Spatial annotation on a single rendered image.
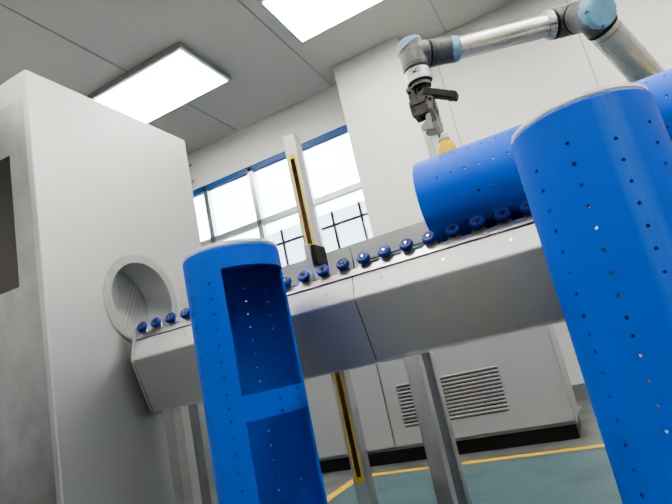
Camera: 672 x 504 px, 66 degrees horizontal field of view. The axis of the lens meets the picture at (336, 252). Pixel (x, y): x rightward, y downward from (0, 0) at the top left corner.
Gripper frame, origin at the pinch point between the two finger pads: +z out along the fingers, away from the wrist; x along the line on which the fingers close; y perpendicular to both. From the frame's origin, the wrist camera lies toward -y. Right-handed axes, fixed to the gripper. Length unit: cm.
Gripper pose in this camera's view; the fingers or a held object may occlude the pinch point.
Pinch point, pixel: (442, 134)
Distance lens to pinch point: 178.7
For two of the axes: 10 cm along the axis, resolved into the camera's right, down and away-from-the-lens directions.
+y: -8.8, 2.9, 3.8
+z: 2.3, 9.5, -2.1
